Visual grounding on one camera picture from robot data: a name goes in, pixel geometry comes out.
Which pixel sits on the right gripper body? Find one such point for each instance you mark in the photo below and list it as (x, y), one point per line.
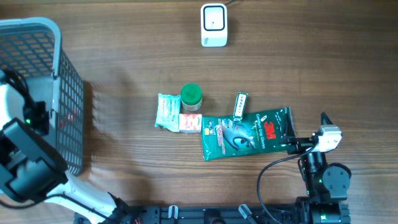
(300, 145)

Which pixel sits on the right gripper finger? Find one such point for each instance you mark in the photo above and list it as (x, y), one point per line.
(325, 119)
(288, 131)

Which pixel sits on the green white slim box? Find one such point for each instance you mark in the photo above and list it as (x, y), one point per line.
(239, 107)

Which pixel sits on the green 3M gloves package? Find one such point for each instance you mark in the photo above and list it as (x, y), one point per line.
(257, 133)

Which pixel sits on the red white small box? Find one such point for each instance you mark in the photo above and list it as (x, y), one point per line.
(190, 123)

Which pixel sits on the green lid jar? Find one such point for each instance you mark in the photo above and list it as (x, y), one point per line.
(191, 96)

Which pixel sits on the light green wipes packet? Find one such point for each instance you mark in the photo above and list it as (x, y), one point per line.
(168, 111)

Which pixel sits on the red white package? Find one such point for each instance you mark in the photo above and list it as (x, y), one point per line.
(68, 119)

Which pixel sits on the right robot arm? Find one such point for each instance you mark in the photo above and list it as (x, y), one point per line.
(326, 184)

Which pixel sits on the white barcode scanner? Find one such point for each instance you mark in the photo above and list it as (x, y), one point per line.
(214, 25)

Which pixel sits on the grey plastic mesh basket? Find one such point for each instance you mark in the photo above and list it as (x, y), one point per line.
(32, 47)

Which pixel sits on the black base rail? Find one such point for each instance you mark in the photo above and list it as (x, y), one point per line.
(282, 213)

